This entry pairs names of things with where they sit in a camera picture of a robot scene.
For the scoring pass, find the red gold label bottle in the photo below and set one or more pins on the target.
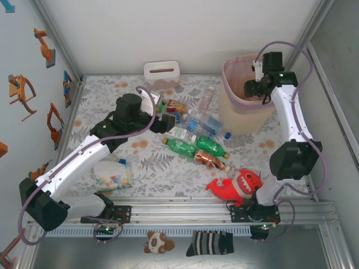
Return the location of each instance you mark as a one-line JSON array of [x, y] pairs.
[[175, 106]]

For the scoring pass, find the clear bottle white green label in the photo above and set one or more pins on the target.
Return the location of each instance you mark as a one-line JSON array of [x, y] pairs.
[[179, 132]]

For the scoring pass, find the green bottle orange cap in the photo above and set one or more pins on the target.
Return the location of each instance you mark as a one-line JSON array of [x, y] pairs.
[[179, 146], [210, 145]]

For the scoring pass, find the brown shiny label bottle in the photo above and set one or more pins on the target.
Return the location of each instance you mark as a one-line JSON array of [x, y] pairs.
[[210, 161]]

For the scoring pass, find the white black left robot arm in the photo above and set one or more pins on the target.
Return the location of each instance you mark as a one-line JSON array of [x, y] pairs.
[[73, 165]]

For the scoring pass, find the pink plastic bin liner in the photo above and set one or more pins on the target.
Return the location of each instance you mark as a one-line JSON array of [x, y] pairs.
[[238, 75]]

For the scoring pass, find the beige ribbed bin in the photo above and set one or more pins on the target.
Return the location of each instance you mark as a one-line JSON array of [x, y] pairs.
[[241, 120]]

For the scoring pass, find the clear bottle dark blue label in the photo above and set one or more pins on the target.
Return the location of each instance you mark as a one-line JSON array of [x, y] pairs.
[[182, 117]]

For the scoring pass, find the blue capped clear bottle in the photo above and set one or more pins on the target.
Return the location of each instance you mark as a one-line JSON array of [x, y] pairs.
[[213, 124]]

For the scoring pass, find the pink white tissue box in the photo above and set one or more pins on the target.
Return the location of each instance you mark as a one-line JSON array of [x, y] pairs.
[[162, 74]]

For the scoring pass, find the crumpled clear bottle blue cap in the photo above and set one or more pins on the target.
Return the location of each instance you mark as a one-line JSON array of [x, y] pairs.
[[121, 161]]

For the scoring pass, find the floral tablecloth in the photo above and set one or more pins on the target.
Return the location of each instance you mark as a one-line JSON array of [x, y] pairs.
[[157, 176]]

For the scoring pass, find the white bag of colourful caps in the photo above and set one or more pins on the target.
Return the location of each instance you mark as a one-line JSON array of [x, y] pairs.
[[112, 176]]

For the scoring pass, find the red shark plush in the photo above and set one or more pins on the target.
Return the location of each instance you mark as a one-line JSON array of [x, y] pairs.
[[232, 187]]

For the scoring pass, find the orange grey claw sticker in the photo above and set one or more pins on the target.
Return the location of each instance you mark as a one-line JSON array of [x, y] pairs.
[[16, 89]]

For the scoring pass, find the small circuit board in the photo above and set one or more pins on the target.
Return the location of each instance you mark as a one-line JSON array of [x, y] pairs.
[[264, 226], [106, 229]]

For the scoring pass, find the panda plush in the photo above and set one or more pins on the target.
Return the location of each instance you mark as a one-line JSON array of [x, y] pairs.
[[157, 242]]

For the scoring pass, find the black white striped sock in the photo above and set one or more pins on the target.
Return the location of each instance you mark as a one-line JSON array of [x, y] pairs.
[[210, 243]]

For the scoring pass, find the aluminium frame post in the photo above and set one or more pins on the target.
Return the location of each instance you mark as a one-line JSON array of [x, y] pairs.
[[312, 28], [56, 36]]

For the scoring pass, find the blue orange wall sticker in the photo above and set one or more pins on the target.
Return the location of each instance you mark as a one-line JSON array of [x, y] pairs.
[[67, 84]]

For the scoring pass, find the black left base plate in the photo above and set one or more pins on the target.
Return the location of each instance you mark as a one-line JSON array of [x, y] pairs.
[[123, 213]]

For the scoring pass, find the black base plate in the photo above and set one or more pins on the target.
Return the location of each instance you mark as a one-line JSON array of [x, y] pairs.
[[123, 213], [238, 215]]

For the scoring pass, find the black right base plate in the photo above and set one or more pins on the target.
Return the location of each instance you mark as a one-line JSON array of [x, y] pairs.
[[238, 215]]

